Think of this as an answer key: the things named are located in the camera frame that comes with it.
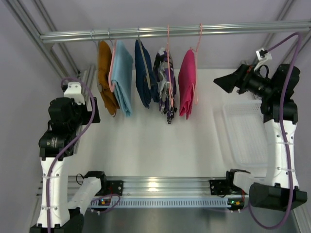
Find pink wire hanger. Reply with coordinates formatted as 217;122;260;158
166;25;174;108
191;23;203;105

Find pink trousers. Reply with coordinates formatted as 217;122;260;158
178;50;196;120

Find purple camouflage trousers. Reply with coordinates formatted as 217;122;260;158
153;48;177;124

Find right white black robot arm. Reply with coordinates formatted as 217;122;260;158
214;64;308;212

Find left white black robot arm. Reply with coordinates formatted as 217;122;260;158
29;97;106;233

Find mustard brown trousers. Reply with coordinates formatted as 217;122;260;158
98;41;120;117

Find light blue trousers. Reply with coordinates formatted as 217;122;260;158
112;40;134;117

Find grey hanger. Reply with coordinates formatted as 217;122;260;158
137;27;151;90

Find white plastic basket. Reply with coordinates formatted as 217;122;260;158
223;100;267;168

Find dark blue jeans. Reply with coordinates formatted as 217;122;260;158
135;40;159;109

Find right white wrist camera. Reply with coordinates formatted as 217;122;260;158
254;48;272;71

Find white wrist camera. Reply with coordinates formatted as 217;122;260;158
64;82;85;105
254;48;272;71

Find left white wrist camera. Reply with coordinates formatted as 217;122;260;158
64;82;85;105

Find aluminium hanging rail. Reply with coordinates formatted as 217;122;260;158
38;19;311;44

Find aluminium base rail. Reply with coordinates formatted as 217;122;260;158
36;176;268;197

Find right aluminium frame post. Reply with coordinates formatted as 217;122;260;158
262;0;311;71

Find aluminium frame post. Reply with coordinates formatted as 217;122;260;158
2;0;81;78
262;0;311;71

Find silver wire hanger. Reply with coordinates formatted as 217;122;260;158
90;29;98;49

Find slotted cable duct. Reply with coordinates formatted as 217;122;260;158
89;197;234;209

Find left aluminium frame post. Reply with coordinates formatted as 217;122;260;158
2;0;81;78

